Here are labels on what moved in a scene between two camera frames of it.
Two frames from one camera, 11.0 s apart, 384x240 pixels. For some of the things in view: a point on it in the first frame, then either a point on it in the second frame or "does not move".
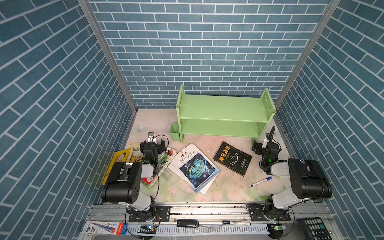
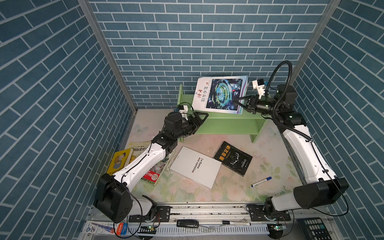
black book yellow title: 234,159 does not move
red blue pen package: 98,227 does not move
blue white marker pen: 261,181 does not move
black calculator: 314,228 does not move
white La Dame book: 203,191 -> 198,168
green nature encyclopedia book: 164,160 does not move
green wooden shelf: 224,116 does not move
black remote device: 187,223 does not move
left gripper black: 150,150 -> 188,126
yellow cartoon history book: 135,153 does not move
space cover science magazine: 194,168 -> 217,94
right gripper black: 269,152 -> 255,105
